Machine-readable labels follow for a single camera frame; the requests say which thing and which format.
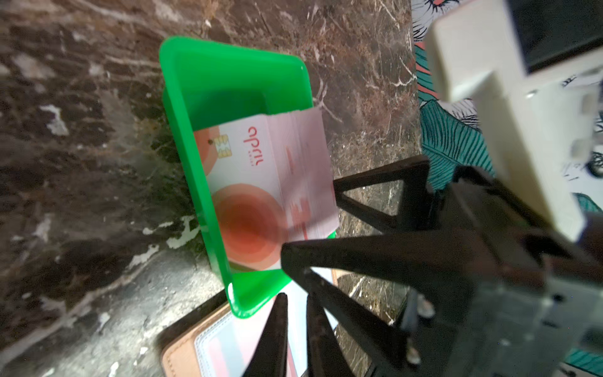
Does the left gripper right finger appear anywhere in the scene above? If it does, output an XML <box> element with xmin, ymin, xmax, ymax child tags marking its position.
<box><xmin>306</xmin><ymin>294</ymin><xmax>353</xmax><ymax>376</ymax></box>

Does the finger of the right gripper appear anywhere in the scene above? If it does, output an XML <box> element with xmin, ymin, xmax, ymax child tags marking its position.
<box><xmin>281</xmin><ymin>230</ymin><xmax>476</xmax><ymax>376</ymax></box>
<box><xmin>333</xmin><ymin>155</ymin><xmax>433</xmax><ymax>233</ymax></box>

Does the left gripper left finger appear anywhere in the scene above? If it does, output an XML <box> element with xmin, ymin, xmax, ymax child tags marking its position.
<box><xmin>243</xmin><ymin>293</ymin><xmax>288</xmax><ymax>377</ymax></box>

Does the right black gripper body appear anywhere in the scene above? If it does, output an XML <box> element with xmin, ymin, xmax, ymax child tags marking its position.
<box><xmin>408</xmin><ymin>167</ymin><xmax>602</xmax><ymax>376</ymax></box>

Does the pink leather card holder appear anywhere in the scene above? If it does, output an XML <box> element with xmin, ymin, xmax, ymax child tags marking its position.
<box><xmin>161</xmin><ymin>282</ymin><xmax>307</xmax><ymax>376</ymax></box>

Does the green plastic tray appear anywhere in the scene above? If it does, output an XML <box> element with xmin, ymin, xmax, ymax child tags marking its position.
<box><xmin>159</xmin><ymin>36</ymin><xmax>339</xmax><ymax>318</ymax></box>

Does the white red credit card stack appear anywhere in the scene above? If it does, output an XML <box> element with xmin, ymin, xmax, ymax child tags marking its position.
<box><xmin>194</xmin><ymin>108</ymin><xmax>339</xmax><ymax>271</ymax></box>

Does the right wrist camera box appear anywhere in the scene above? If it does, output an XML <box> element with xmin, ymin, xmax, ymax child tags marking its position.
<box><xmin>424</xmin><ymin>1</ymin><xmax>602</xmax><ymax>241</ymax></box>

